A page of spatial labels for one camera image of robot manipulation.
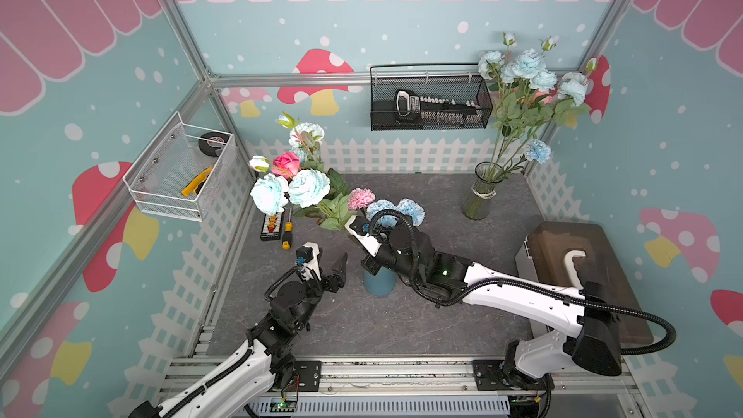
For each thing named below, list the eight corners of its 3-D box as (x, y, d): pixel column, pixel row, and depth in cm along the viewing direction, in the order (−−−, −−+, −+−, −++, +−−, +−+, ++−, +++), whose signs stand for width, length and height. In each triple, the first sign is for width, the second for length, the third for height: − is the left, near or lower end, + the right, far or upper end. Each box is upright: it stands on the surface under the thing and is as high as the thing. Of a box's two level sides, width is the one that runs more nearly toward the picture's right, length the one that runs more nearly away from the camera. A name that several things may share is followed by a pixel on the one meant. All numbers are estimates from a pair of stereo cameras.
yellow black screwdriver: (283, 250, 100) (281, 246, 98) (287, 212, 111) (285, 208, 108) (291, 249, 101) (288, 245, 98) (294, 212, 111) (292, 207, 109)
